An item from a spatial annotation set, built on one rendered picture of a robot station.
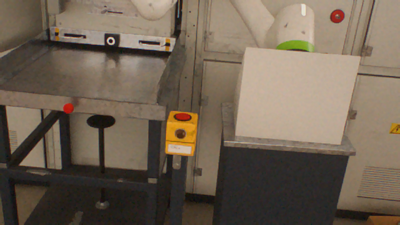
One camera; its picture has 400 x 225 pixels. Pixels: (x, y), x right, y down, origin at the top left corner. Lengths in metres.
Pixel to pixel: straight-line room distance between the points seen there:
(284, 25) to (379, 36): 0.66
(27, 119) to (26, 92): 0.85
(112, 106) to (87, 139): 0.90
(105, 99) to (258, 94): 0.49
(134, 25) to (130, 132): 0.60
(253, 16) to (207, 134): 0.72
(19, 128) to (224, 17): 1.17
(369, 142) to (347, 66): 0.91
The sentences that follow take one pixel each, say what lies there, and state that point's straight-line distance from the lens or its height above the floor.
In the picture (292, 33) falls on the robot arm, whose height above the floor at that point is 1.07.
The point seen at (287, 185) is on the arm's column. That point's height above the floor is 0.59.
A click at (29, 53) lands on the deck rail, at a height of 0.87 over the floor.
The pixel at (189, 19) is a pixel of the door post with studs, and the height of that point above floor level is 0.98.
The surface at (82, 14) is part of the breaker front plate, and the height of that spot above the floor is 0.99.
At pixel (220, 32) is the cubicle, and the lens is 2.02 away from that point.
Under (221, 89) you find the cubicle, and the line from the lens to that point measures 2.10.
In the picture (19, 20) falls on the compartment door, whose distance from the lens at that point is 2.08.
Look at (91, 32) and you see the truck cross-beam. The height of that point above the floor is 0.92.
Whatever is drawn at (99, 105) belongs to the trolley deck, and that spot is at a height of 0.82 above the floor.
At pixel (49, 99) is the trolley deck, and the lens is 1.53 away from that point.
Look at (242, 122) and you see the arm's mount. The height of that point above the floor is 0.80.
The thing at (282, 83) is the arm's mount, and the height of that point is 0.95.
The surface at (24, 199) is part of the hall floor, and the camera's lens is 2.51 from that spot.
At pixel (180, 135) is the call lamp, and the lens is 1.20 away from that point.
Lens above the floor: 1.42
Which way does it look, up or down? 24 degrees down
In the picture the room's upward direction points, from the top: 5 degrees clockwise
